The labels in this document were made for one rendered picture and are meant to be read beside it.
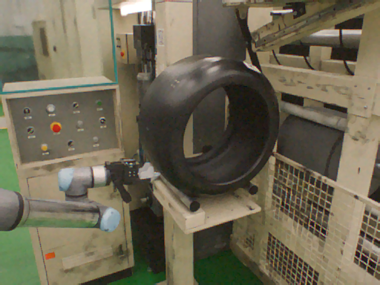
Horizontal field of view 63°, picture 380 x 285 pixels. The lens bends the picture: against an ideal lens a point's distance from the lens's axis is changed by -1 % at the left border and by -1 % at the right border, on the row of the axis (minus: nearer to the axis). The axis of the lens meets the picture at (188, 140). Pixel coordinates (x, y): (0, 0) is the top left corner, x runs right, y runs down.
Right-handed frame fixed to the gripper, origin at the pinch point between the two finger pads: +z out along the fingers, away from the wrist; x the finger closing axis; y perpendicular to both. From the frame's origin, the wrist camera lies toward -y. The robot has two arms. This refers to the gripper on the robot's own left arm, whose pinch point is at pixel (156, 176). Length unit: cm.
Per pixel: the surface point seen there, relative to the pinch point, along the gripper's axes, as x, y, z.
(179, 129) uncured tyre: -11.5, 22.0, 2.0
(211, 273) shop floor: 39, -94, 62
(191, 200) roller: -8.4, -7.5, 11.6
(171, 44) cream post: 26, 49, 13
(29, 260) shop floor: 108, -108, -47
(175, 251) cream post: 26, -59, 26
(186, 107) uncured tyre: -11.3, 29.6, 4.0
